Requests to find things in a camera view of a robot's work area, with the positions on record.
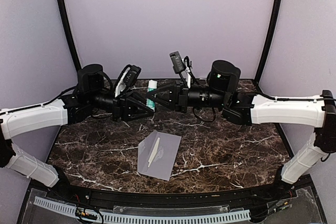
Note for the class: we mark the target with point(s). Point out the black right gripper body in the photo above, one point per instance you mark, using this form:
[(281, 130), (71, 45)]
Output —
[(214, 98)]

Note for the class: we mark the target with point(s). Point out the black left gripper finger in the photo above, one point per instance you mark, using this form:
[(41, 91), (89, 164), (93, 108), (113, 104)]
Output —
[(135, 97), (135, 109)]

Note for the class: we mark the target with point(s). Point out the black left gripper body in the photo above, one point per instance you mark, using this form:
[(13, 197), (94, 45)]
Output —
[(94, 98)]

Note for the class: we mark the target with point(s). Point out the small white-capped glue bottle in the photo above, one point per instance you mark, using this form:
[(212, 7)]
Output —
[(152, 85)]

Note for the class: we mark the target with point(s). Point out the grey paper envelope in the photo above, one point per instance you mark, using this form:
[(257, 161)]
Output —
[(162, 166)]

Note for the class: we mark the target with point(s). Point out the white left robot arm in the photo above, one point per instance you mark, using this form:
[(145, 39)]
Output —
[(24, 121)]

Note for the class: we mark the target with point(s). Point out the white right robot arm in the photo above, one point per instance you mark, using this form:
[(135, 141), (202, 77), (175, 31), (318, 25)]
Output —
[(249, 108)]

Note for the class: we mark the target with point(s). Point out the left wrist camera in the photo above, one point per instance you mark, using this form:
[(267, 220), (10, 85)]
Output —
[(126, 79)]

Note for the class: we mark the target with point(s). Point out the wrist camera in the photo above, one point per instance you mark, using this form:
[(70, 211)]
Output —
[(126, 79), (180, 68)]

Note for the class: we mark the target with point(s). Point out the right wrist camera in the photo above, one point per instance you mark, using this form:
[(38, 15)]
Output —
[(180, 68)]

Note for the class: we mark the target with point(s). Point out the black front rail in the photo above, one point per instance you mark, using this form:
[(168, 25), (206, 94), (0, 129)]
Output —
[(256, 197)]

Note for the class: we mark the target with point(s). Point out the black left frame post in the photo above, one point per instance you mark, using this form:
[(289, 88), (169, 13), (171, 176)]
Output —
[(68, 34)]

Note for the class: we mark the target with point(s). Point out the white slotted cable duct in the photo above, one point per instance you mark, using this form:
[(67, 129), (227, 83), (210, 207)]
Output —
[(123, 214)]

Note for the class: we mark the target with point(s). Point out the black frame corner post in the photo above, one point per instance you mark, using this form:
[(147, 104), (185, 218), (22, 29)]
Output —
[(268, 41)]

